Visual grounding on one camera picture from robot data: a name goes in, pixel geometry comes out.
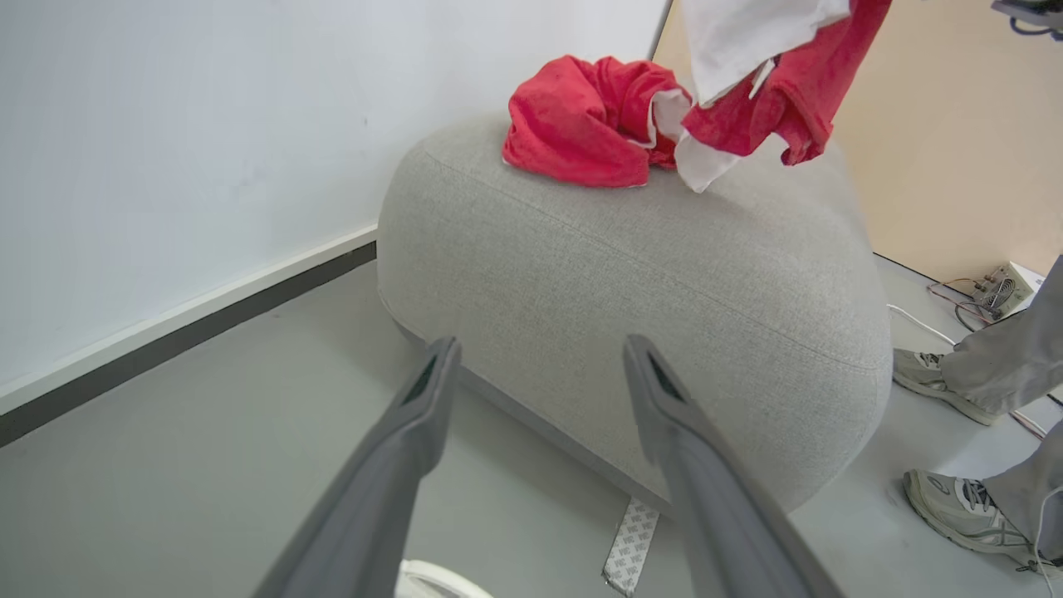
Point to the white power supply box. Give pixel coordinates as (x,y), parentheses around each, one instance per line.
(1013,289)

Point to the dark grey baseboard strip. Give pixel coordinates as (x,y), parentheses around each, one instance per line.
(191,332)

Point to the grey sneaker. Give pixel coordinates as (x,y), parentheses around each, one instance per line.
(955,507)
(934,378)

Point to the grey trouser leg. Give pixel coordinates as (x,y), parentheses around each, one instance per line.
(1013,349)
(1034,490)

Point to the red and white garment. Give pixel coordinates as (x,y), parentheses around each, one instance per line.
(781,75)

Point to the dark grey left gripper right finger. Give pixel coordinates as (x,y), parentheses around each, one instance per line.
(722,515)

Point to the patterned grey tape strip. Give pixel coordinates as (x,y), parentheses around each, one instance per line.
(631,544)

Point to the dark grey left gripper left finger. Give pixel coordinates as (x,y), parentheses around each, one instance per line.
(374,498)

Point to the grey fabric seat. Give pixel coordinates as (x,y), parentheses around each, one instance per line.
(664,282)

